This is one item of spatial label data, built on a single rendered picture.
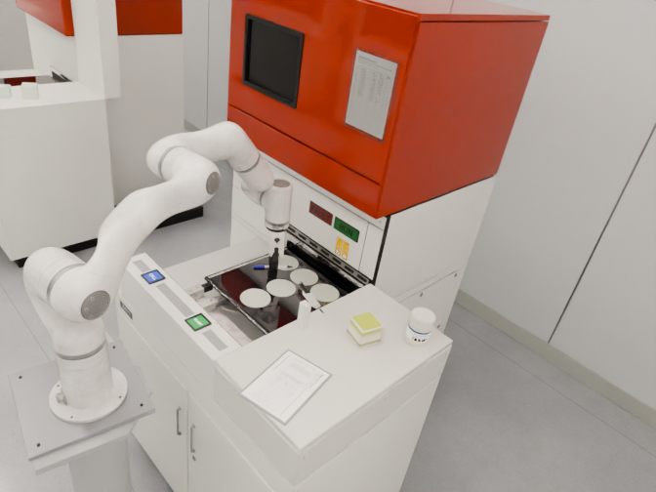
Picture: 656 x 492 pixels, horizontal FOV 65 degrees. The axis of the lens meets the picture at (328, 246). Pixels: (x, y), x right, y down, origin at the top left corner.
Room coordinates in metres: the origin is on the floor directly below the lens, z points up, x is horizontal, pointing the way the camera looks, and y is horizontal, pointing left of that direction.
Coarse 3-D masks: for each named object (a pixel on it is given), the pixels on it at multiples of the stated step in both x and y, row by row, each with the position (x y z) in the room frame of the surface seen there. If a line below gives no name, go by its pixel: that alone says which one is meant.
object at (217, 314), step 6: (210, 312) 1.25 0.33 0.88; (216, 312) 1.26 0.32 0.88; (222, 312) 1.26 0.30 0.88; (216, 318) 1.23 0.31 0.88; (222, 318) 1.23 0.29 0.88; (222, 324) 1.21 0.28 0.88; (228, 324) 1.21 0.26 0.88; (234, 324) 1.22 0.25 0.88; (228, 330) 1.19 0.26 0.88; (234, 330) 1.19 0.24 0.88; (240, 330) 1.19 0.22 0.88; (234, 336) 1.16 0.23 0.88; (240, 336) 1.17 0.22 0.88; (246, 336) 1.17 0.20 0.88; (240, 342) 1.14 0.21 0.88; (246, 342) 1.15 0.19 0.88
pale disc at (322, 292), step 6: (312, 288) 1.44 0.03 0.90; (318, 288) 1.45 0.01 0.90; (324, 288) 1.45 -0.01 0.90; (330, 288) 1.46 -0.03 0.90; (318, 294) 1.42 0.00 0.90; (324, 294) 1.42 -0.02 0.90; (330, 294) 1.43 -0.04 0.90; (336, 294) 1.43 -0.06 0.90; (318, 300) 1.38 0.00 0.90; (324, 300) 1.39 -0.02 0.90; (330, 300) 1.39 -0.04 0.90
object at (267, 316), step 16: (240, 272) 1.46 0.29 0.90; (256, 272) 1.48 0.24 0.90; (272, 272) 1.50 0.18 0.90; (288, 272) 1.51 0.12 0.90; (224, 288) 1.36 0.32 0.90; (240, 288) 1.38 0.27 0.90; (256, 288) 1.39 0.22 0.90; (336, 288) 1.46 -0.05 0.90; (240, 304) 1.29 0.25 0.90; (272, 304) 1.32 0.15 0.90; (288, 304) 1.34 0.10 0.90; (320, 304) 1.36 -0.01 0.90; (256, 320) 1.23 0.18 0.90; (272, 320) 1.24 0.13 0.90; (288, 320) 1.25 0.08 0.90
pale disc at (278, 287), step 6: (270, 282) 1.44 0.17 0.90; (276, 282) 1.44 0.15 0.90; (282, 282) 1.45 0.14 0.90; (288, 282) 1.45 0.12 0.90; (270, 288) 1.40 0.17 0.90; (276, 288) 1.41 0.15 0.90; (282, 288) 1.41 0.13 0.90; (288, 288) 1.42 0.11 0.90; (294, 288) 1.42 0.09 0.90; (276, 294) 1.38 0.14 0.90; (282, 294) 1.38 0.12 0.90; (288, 294) 1.39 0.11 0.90
